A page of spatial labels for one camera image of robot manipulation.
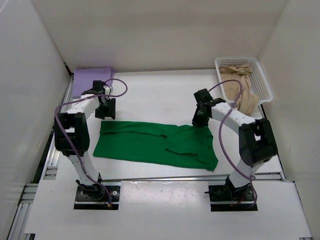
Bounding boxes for green t shirt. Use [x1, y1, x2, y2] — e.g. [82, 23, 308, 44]
[93, 121, 219, 171]

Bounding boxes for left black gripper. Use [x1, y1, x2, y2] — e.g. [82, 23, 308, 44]
[94, 97, 116, 120]

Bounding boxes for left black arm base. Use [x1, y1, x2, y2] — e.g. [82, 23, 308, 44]
[73, 180, 121, 211]

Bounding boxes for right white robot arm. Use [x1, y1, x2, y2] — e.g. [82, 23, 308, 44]
[192, 88, 278, 200]

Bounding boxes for white plastic basket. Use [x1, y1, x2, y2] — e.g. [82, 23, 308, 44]
[214, 56, 273, 105]

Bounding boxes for purple cable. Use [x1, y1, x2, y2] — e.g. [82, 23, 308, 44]
[54, 78, 129, 207]
[207, 79, 258, 207]

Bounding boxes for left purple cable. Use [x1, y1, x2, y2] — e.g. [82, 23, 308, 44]
[54, 78, 129, 207]

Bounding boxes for purple t shirt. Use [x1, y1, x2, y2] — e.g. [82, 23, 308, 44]
[72, 67, 116, 99]

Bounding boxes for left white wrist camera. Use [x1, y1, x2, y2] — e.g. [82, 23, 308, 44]
[104, 85, 113, 95]

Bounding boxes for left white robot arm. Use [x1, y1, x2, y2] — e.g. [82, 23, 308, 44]
[54, 80, 116, 200]

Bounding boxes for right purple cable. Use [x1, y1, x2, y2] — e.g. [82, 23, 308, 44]
[207, 79, 258, 207]

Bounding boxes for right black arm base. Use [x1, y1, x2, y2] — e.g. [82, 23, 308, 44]
[204, 177, 258, 212]

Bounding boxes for beige t shirt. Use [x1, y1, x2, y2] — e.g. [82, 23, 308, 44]
[219, 63, 261, 116]

